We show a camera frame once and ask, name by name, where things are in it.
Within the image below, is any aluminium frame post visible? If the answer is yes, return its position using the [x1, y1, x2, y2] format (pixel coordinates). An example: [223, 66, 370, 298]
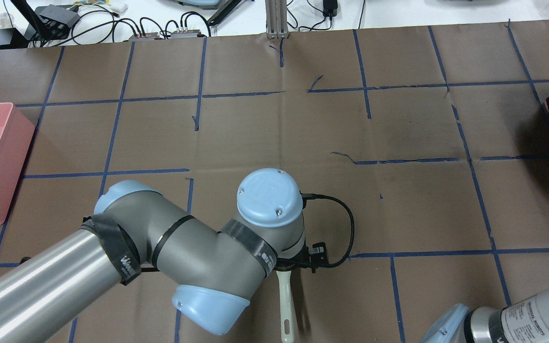
[265, 0, 289, 40]

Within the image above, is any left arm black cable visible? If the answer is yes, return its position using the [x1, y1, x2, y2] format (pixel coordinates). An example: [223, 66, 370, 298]
[279, 193, 355, 270]

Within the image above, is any black power adapter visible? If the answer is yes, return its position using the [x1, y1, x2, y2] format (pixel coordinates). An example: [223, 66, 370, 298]
[322, 0, 338, 18]

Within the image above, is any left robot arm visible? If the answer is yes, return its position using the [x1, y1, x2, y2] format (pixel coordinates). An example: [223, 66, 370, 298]
[0, 169, 325, 343]

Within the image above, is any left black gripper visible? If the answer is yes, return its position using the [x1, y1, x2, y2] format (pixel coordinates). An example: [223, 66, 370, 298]
[274, 242, 328, 273]

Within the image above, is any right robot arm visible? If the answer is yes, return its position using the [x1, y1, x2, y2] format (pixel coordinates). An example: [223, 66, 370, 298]
[420, 289, 549, 343]

